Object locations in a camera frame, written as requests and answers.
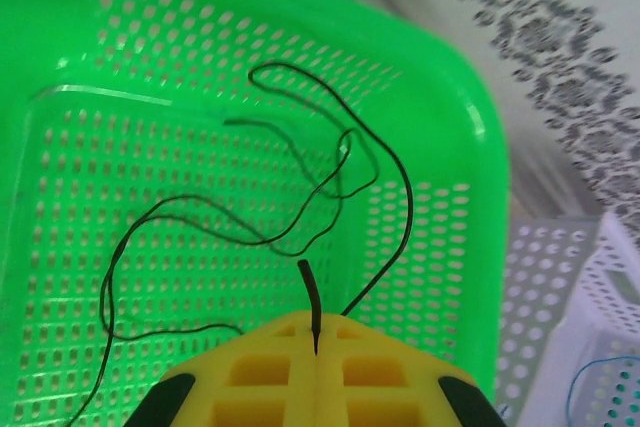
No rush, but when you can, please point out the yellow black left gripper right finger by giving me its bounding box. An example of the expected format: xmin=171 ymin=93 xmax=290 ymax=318
xmin=315 ymin=310 xmax=507 ymax=427

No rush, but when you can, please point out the purple perforated plastic tray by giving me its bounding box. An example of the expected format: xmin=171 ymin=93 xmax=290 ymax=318
xmin=494 ymin=211 xmax=640 ymax=427

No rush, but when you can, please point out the bundle of thin wires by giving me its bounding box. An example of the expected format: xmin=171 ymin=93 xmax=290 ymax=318
xmin=222 ymin=61 xmax=414 ymax=356

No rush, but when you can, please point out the black thin cable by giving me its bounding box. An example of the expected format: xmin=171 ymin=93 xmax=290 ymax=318
xmin=67 ymin=129 xmax=361 ymax=427

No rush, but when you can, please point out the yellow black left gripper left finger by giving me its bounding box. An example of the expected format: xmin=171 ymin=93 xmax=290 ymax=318
xmin=122 ymin=310 xmax=318 ymax=427

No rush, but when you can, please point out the blue thin cable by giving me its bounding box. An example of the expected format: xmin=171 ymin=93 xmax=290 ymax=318
xmin=564 ymin=355 xmax=640 ymax=427

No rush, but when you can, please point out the green perforated plastic basket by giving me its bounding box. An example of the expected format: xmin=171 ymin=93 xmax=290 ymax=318
xmin=0 ymin=0 xmax=511 ymax=427

